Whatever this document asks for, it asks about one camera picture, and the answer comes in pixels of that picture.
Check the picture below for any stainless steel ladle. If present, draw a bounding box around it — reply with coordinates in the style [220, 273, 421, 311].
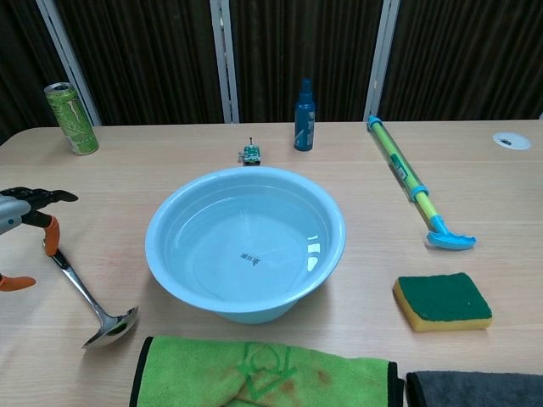
[41, 239, 140, 351]

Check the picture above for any green microfibre cloth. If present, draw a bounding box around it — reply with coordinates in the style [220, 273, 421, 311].
[128, 336, 400, 407]

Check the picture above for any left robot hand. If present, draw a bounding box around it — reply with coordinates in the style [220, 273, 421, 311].
[0, 186, 80, 293]

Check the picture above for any white desk cable grommet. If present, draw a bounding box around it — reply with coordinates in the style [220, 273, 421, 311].
[491, 131, 532, 151]

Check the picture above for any green energy drink can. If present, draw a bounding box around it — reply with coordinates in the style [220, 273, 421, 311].
[43, 81, 100, 156]

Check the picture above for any grey microfibre cloth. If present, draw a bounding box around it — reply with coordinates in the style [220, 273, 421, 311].
[406, 371, 543, 407]

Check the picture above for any dark blue spray bottle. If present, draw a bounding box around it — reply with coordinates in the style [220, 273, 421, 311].
[294, 77, 317, 152]

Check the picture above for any grey metal partition post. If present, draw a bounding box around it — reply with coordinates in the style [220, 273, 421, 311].
[209, 0, 241, 125]
[36, 0, 103, 127]
[362, 0, 402, 124]

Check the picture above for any green yellow scrub sponge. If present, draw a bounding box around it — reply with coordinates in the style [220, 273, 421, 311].
[392, 271, 494, 333]

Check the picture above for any light blue round bowl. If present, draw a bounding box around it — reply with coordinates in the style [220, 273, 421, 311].
[144, 165, 347, 326]

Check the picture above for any yellow blue water pump toy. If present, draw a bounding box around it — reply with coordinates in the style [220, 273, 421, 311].
[367, 114, 479, 251]

